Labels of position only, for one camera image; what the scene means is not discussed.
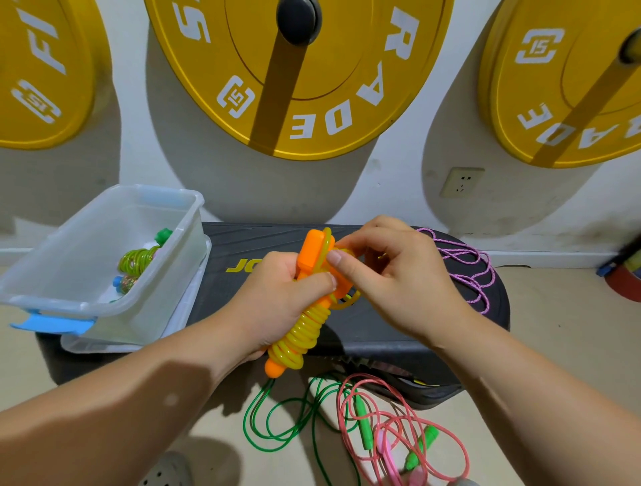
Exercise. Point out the person's right forearm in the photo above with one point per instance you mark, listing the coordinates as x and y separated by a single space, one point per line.
556 406

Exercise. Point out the clear plastic storage bin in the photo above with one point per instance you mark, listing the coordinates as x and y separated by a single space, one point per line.
75 250

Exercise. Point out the person's left hand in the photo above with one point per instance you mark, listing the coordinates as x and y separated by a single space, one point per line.
270 305

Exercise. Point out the person's right hand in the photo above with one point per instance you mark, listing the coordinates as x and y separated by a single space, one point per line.
411 280

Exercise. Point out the blue plastic piece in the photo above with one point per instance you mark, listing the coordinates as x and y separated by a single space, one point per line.
50 323

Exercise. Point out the white wall socket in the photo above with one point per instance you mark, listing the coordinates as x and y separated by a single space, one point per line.
462 182

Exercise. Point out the person's left grey shoe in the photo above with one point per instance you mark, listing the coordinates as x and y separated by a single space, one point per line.
168 471

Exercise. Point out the large yellow weight plate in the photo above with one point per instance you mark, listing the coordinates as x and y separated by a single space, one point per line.
351 90

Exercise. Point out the black plate peg cap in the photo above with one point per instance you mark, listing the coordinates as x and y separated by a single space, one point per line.
298 18

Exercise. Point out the translucent plastic lid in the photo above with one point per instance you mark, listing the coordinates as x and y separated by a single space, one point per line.
197 285

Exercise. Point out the person's left forearm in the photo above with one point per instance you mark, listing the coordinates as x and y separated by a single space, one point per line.
105 416

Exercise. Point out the black aerobic step platform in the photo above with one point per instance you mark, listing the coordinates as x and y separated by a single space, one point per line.
230 245

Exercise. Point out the red fire extinguisher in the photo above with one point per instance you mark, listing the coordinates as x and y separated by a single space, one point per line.
624 268

